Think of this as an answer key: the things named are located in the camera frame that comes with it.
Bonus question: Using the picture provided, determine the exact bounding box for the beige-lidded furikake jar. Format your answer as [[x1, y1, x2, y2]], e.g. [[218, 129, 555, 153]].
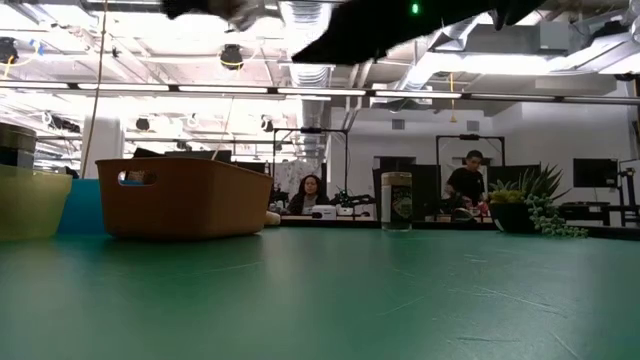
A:
[[380, 171, 414, 233], [0, 122, 39, 170]]

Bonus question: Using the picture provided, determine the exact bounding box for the orange plastic bin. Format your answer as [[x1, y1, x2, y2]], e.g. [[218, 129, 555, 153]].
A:
[[94, 157, 275, 240]]

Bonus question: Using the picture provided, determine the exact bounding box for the distant black monitor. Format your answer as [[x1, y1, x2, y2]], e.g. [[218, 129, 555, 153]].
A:
[[132, 147, 234, 164]]

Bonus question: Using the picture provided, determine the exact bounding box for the overhead light bar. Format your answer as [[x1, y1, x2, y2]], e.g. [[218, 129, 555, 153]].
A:
[[0, 79, 640, 106]]

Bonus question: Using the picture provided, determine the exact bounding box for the black divider panel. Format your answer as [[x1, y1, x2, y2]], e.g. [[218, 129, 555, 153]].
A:
[[487, 163, 542, 194], [372, 163, 444, 221]]

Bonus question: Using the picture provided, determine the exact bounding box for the person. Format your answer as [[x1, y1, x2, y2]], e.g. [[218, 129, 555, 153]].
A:
[[287, 173, 331, 216], [444, 149, 487, 221]]

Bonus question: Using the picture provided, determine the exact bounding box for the white box device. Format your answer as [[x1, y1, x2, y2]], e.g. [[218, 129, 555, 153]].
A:
[[310, 203, 339, 221]]

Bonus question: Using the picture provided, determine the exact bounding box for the teal plastic bin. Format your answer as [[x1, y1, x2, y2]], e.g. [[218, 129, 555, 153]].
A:
[[57, 178, 114, 236]]

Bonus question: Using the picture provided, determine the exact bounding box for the potted succulent plant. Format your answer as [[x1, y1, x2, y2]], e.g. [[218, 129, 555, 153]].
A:
[[487, 163, 590, 239]]

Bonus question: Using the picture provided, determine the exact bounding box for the yellow-green plastic bin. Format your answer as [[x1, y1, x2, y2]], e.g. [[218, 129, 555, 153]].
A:
[[0, 164, 74, 242]]

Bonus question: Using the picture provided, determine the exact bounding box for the green table mat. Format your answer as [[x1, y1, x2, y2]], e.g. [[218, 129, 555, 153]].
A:
[[0, 227, 640, 360]]

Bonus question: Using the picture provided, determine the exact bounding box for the black stand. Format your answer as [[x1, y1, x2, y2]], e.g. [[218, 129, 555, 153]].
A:
[[614, 167, 640, 229]]

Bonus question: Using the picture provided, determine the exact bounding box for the black ceiling dome camera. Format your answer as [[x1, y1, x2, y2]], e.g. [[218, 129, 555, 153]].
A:
[[219, 43, 245, 71]]

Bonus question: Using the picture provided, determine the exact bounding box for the black frame rig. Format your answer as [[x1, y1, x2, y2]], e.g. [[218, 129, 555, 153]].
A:
[[272, 127, 350, 201], [435, 133, 506, 166]]

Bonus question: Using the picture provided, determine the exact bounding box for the dark wall screen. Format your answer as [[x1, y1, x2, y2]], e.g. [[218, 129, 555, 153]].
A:
[[572, 158, 620, 189]]

